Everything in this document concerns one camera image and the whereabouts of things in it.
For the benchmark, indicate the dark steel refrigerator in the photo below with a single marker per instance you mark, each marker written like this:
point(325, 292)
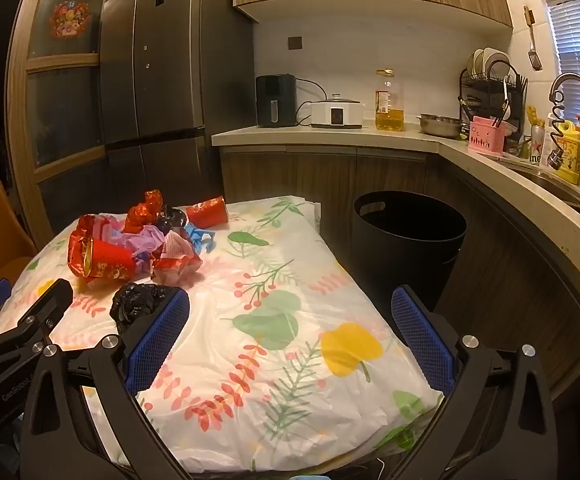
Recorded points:
point(170, 60)

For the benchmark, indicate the yellow dish brush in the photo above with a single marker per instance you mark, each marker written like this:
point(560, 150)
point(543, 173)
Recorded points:
point(532, 116)

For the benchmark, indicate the beer can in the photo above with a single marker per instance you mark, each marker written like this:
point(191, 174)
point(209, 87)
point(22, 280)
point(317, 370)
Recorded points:
point(536, 147)

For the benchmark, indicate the floral tablecloth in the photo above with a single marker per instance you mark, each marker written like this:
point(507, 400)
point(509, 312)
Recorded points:
point(270, 360)

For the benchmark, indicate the black air fryer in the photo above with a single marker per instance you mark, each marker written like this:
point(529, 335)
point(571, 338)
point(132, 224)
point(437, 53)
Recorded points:
point(275, 100)

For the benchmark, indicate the steel basin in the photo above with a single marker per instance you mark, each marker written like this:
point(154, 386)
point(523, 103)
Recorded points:
point(439, 125)

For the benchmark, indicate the red foil wrapper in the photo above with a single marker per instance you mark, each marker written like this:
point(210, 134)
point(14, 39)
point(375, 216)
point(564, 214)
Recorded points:
point(142, 212)

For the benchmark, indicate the white ladle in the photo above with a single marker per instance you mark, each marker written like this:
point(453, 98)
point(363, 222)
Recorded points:
point(506, 97)

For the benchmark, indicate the wooden glass panel door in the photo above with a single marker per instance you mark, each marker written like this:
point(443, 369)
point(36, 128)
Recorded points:
point(65, 62)

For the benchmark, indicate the small red paper cup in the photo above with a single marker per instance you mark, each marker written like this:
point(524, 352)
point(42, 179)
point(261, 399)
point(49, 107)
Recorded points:
point(207, 212)

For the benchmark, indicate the cooking oil bottle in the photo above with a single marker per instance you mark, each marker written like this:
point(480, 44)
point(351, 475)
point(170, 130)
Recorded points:
point(388, 110)

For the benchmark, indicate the large black plastic bag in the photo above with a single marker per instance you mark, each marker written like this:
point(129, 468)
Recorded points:
point(132, 305)

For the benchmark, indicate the white plate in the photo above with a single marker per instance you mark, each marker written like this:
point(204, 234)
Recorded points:
point(477, 60)
point(495, 57)

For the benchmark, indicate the black trash bin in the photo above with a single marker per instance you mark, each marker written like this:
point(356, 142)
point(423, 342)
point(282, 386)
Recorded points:
point(409, 260)

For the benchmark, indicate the red white plastic bag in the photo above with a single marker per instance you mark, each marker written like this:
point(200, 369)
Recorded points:
point(177, 255)

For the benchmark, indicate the black dish rack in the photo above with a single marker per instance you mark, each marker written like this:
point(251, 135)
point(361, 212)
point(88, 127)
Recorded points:
point(484, 90)

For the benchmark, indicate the hanging slotted spatula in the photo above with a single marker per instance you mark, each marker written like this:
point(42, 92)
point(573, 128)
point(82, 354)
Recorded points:
point(534, 60)

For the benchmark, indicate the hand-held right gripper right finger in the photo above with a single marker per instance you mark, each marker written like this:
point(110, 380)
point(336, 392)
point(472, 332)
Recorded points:
point(422, 340)

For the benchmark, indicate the pink utensil holder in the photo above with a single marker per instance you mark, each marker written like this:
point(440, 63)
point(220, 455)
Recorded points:
point(484, 137)

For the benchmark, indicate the colourful cartoon door sticker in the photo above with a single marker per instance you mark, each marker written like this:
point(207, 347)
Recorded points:
point(70, 19)

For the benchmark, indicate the wooden kitchen counter cabinet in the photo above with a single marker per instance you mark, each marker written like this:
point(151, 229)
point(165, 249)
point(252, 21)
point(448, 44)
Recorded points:
point(320, 175)

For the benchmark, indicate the dark wall socket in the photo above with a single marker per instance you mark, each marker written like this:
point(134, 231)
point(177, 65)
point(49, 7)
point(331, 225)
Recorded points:
point(295, 43)

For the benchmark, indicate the red foil packet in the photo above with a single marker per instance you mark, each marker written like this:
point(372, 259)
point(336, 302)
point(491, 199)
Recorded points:
point(77, 240)

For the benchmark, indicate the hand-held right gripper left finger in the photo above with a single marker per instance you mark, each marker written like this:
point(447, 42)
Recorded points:
point(165, 330)

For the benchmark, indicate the large red paper cup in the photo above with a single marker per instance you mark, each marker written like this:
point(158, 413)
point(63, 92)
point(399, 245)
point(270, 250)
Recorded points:
point(110, 260)

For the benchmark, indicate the steel sink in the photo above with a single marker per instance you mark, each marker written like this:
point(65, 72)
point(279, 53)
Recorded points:
point(544, 180)

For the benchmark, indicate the white rice cooker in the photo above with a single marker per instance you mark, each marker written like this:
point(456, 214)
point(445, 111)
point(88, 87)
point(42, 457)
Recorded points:
point(337, 112)

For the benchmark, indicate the yellow detergent bottle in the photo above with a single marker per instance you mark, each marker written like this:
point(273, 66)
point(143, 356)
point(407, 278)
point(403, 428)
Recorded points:
point(572, 155)

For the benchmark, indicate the steel kitchen faucet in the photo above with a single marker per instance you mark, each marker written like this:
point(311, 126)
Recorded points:
point(577, 79)

